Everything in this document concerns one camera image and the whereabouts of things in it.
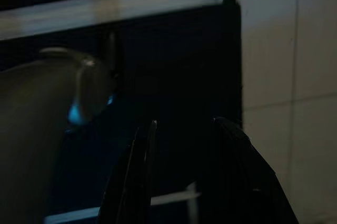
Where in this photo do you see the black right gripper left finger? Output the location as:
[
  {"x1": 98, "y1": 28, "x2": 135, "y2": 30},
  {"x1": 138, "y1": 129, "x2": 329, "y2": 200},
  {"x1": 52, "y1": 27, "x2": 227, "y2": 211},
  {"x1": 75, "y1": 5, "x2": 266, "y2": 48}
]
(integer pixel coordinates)
[{"x1": 97, "y1": 119, "x2": 158, "y2": 224}]

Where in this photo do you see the black rug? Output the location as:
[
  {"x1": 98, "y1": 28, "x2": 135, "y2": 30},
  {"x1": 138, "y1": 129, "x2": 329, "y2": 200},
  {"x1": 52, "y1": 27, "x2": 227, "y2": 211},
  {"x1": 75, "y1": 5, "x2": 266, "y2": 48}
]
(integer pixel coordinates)
[{"x1": 0, "y1": 0, "x2": 244, "y2": 224}]

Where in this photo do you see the long white tape strip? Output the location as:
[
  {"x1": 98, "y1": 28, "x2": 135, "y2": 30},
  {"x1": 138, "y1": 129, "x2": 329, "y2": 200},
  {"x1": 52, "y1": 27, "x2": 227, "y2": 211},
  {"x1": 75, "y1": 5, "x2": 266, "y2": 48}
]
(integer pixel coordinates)
[{"x1": 0, "y1": 0, "x2": 236, "y2": 40}]

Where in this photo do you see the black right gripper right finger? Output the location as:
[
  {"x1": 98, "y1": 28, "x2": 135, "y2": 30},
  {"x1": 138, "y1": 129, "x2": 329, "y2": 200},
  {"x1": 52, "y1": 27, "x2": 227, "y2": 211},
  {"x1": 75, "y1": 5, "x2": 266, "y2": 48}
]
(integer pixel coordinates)
[{"x1": 202, "y1": 116, "x2": 300, "y2": 224}]

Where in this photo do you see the short white tape strip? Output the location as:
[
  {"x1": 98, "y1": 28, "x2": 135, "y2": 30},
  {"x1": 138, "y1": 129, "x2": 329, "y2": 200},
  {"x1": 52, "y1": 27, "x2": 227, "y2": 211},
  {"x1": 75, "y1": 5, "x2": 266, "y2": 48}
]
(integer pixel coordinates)
[{"x1": 44, "y1": 181, "x2": 202, "y2": 224}]

